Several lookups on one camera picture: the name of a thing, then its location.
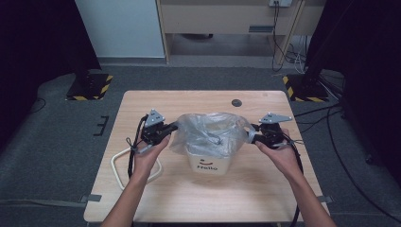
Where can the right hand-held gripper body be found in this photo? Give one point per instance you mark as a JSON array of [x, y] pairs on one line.
[[272, 132]]

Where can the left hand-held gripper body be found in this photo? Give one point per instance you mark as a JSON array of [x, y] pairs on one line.
[[154, 132]]

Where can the grey plastic trash bag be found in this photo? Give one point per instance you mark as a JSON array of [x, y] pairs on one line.
[[208, 132]]

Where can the person's right hand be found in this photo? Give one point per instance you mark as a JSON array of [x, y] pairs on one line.
[[283, 159]]

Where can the person's left hand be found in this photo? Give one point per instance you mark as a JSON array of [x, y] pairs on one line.
[[145, 160]]

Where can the dark round table grommet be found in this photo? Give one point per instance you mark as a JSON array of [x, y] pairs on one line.
[[236, 102]]

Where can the black stand with striped base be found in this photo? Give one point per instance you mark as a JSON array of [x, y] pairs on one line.
[[90, 86], [304, 90]]

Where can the grey tape strip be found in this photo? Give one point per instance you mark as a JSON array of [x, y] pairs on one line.
[[91, 198], [327, 199]]

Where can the grey desk label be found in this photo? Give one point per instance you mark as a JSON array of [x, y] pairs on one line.
[[261, 29]]

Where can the light wooden desk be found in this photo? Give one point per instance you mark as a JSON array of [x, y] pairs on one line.
[[220, 19]]

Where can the dark curtain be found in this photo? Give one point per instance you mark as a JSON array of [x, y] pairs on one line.
[[34, 41], [369, 63]]

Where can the grey power strip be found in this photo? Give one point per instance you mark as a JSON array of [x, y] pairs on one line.
[[280, 2]]

